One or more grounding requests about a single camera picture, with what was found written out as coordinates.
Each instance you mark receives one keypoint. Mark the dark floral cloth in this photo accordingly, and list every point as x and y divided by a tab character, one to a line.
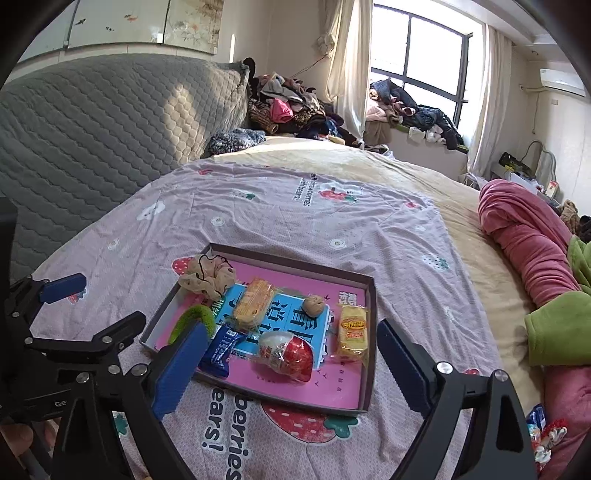
235	141

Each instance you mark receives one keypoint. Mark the walnut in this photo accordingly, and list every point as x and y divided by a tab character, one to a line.
314	306

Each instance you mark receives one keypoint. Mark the green scrunchie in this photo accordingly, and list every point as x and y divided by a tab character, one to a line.
191	314

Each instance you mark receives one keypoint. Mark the wall painting panels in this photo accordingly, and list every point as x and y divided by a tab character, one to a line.
184	23

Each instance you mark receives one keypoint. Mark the red toy egg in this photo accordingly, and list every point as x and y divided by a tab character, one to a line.
291	355

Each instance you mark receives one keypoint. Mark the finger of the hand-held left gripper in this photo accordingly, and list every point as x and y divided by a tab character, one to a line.
92	346
62	287

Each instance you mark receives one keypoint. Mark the pile of mixed clothes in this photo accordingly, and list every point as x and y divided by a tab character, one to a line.
286	110

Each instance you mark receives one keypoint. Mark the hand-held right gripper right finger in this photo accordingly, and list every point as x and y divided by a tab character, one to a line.
401	369

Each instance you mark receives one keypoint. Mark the white curved frame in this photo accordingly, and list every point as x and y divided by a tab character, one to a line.
551	161

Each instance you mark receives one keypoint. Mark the orange biscuit packet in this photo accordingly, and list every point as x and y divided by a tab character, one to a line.
254	302

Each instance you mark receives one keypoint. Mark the grey quilted headboard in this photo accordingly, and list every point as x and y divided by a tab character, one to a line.
92	138

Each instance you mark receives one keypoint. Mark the green fleece cloth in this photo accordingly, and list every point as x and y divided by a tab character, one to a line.
558	327

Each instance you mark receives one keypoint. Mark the beige bed sheet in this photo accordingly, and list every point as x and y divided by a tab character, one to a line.
392	175

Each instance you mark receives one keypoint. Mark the yellow biscuit packet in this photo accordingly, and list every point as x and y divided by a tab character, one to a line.
353	332

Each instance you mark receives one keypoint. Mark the black bag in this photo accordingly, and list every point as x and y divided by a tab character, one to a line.
510	160

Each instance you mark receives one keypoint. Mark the white curtain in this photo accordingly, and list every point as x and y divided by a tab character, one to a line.
351	60
491	92

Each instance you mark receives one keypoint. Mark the pink fleece blanket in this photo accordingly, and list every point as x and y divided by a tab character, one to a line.
521	230

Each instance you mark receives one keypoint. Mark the red white patterned packet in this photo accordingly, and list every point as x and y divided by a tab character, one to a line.
549	438

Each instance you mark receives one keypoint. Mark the black framed window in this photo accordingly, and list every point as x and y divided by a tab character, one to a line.
429	46

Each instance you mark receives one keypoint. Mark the white air conditioner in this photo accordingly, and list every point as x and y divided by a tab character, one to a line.
561	82

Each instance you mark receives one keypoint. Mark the window seat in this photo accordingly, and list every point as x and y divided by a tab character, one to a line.
415	152

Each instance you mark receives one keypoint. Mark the dark grey shallow box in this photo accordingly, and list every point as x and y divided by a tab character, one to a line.
300	264

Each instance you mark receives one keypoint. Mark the beige scrunchie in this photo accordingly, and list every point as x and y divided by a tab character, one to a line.
207	277

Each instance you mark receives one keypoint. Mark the pile of dark clothes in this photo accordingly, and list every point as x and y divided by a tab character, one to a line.
425	115

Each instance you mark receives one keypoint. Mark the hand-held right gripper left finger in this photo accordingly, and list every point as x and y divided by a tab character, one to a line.
182	369

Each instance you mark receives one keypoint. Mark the blue snack packet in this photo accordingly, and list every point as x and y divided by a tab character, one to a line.
221	350

